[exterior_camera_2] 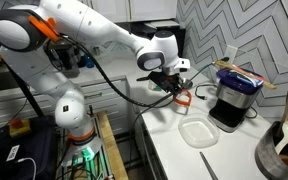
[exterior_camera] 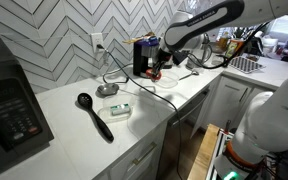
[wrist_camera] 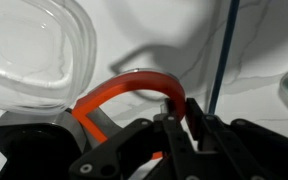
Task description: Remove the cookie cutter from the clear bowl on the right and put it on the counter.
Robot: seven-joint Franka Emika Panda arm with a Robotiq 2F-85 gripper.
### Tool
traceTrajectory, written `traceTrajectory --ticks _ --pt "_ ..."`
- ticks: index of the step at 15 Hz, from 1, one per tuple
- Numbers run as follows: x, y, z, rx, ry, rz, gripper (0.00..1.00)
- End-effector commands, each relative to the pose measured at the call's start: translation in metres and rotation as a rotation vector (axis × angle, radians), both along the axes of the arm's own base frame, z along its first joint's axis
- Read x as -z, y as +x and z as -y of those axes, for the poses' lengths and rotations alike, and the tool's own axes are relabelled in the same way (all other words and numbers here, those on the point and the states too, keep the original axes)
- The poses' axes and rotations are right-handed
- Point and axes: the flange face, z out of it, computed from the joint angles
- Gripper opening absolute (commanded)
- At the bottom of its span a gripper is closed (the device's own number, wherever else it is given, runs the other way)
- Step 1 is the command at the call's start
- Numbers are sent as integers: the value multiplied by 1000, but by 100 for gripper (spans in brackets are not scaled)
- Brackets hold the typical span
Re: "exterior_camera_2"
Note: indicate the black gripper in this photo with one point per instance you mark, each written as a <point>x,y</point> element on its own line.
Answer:
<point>165,80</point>

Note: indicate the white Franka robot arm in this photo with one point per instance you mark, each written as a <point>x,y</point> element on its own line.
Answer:
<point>84,20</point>

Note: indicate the clear bowl with green item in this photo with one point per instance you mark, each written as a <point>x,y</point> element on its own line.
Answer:
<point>154,87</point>

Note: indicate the black slotted spoon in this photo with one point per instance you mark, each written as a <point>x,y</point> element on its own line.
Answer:
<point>143,78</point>

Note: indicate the white square lid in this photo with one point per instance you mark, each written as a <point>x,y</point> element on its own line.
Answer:
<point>199,131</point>

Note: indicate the black steel coffee maker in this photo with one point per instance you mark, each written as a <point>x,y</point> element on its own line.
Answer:
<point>232,100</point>

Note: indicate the grey kitchen cabinet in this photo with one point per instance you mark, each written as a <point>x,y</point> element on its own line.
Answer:
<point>110,96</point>

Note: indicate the flat wooden spatula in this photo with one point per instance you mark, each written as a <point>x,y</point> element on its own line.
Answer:
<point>247,76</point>

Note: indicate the wooden board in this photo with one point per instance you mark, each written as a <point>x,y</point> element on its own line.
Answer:
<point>112,150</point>

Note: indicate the small metal cup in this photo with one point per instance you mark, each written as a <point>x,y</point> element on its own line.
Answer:
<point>96,51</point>

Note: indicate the white upper cabinet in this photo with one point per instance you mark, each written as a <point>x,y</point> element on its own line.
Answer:
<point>134,10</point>

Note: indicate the blue bottle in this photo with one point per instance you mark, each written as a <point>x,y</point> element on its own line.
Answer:
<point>89,61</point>

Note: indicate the grey utensil crock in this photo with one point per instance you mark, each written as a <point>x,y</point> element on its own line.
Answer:
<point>267,156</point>

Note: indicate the black countertop appliance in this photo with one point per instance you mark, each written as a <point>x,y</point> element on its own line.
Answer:
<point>65,60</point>

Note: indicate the red yellow emergency stop button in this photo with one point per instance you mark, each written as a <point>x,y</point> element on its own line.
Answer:
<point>19,126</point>

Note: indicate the white QR label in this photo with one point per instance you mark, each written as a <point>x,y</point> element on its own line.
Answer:
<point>12,153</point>

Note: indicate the black bag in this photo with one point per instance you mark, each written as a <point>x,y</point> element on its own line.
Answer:
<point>4,156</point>

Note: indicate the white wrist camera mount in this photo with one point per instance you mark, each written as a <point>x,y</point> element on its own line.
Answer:
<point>183,64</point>

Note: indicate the white wall outlet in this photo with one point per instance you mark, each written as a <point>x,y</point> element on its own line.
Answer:
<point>230,53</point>

